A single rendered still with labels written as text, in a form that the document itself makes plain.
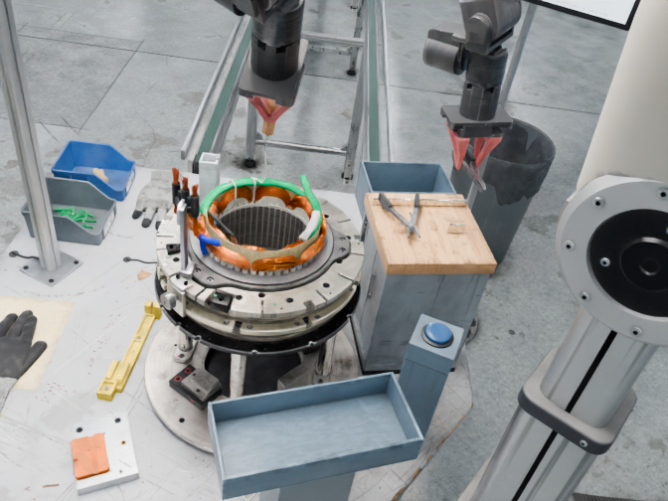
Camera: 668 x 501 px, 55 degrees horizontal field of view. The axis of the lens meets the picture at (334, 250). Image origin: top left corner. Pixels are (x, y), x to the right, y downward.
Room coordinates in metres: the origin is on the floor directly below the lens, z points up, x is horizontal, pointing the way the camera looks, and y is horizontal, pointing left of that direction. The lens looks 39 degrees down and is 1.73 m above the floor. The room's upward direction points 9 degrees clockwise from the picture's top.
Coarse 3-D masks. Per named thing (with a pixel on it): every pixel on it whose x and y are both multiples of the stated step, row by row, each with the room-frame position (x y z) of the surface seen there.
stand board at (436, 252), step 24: (384, 216) 0.93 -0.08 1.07; (408, 216) 0.94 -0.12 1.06; (432, 216) 0.95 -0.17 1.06; (456, 216) 0.96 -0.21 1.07; (384, 240) 0.86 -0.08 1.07; (408, 240) 0.87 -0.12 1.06; (432, 240) 0.88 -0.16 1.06; (456, 240) 0.89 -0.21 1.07; (480, 240) 0.90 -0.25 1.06; (384, 264) 0.81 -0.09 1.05; (408, 264) 0.81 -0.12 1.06; (432, 264) 0.82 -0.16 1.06; (456, 264) 0.83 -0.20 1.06; (480, 264) 0.84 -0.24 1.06
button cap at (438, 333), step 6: (432, 324) 0.70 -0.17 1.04; (438, 324) 0.70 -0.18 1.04; (426, 330) 0.69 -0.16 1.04; (432, 330) 0.69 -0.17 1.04; (438, 330) 0.69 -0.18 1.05; (444, 330) 0.69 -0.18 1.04; (426, 336) 0.68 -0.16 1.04; (432, 336) 0.67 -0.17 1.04; (438, 336) 0.68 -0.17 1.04; (444, 336) 0.68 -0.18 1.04; (450, 336) 0.68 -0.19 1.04; (432, 342) 0.67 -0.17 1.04; (438, 342) 0.67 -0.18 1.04; (444, 342) 0.67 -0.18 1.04
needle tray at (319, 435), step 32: (320, 384) 0.54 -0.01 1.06; (352, 384) 0.55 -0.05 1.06; (384, 384) 0.57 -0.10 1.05; (224, 416) 0.48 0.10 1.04; (256, 416) 0.50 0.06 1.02; (288, 416) 0.51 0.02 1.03; (320, 416) 0.52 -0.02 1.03; (352, 416) 0.52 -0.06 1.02; (384, 416) 0.53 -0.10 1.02; (224, 448) 0.45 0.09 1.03; (256, 448) 0.45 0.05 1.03; (288, 448) 0.46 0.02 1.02; (320, 448) 0.47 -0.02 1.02; (352, 448) 0.47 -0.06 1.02; (384, 448) 0.46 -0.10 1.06; (416, 448) 0.47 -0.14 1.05; (224, 480) 0.38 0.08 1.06; (256, 480) 0.40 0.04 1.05; (288, 480) 0.41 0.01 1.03; (320, 480) 0.44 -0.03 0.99; (352, 480) 0.46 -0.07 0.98
